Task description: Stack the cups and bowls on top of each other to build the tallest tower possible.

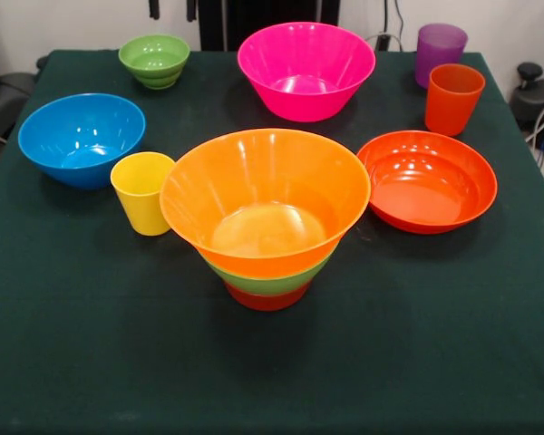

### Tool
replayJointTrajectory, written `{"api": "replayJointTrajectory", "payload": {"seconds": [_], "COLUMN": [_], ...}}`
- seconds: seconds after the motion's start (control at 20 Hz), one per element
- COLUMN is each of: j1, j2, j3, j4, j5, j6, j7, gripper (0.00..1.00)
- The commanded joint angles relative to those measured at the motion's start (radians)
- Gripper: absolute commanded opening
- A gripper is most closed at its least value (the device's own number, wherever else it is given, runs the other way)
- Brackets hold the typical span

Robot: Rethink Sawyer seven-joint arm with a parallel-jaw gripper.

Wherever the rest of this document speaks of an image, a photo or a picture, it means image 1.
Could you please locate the small green ribbed bowl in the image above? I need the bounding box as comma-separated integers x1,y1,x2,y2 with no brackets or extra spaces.
118,34,191,91

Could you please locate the large pink bowl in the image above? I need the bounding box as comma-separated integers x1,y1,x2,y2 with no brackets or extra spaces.
237,21,377,123

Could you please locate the large yellow-orange bowl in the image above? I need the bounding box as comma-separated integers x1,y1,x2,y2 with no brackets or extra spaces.
159,128,373,280

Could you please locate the large green bowl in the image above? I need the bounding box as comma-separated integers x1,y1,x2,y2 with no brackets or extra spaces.
199,251,335,296

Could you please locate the wide shallow orange bowl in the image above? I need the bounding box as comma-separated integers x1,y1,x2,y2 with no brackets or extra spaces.
356,130,499,236

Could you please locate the small orange bowl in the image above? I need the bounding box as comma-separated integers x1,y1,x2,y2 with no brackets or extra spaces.
224,280,313,312

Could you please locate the blue bowl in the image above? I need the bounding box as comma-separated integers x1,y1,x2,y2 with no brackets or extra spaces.
17,93,147,191

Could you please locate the dark grey chair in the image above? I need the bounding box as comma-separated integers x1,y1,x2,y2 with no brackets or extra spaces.
0,71,38,141

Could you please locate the yellow cup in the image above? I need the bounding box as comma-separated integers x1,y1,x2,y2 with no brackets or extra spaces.
110,151,177,237

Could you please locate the purple cup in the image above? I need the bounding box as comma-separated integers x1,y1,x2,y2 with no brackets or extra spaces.
413,24,470,89

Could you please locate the orange cup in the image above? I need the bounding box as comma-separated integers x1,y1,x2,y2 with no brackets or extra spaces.
424,63,487,138

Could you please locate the black clamp knob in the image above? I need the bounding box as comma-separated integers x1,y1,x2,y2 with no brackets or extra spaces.
516,62,544,92

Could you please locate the black rounded base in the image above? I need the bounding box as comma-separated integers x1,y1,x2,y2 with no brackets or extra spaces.
510,76,544,150

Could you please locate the dark green tablecloth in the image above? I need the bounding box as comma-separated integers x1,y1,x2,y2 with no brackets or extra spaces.
0,48,544,435

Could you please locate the black hanging cable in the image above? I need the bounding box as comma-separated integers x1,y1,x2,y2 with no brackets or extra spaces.
392,0,407,52

